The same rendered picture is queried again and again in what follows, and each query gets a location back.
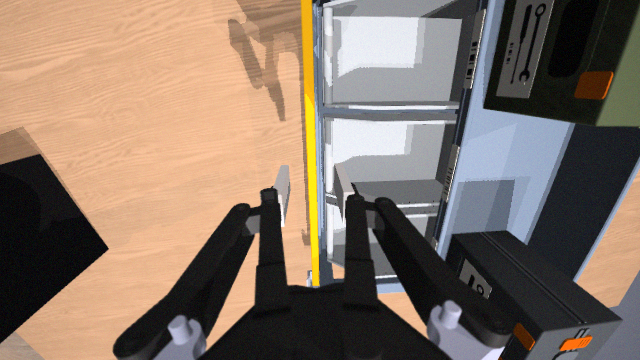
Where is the yellow bar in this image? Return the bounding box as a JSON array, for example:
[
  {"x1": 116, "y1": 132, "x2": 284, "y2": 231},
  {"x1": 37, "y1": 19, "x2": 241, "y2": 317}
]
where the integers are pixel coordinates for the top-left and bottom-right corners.
[{"x1": 301, "y1": 0, "x2": 319, "y2": 286}]

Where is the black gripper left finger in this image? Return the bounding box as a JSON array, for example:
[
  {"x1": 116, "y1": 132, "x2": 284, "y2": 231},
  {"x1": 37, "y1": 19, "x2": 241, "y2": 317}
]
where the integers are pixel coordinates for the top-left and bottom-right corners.
[{"x1": 112, "y1": 165, "x2": 296, "y2": 360}]

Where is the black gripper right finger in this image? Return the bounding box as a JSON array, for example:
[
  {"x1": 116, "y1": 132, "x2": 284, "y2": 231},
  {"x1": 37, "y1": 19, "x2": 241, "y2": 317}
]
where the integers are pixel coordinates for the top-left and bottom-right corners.
[{"x1": 334, "y1": 163, "x2": 514, "y2": 360}]

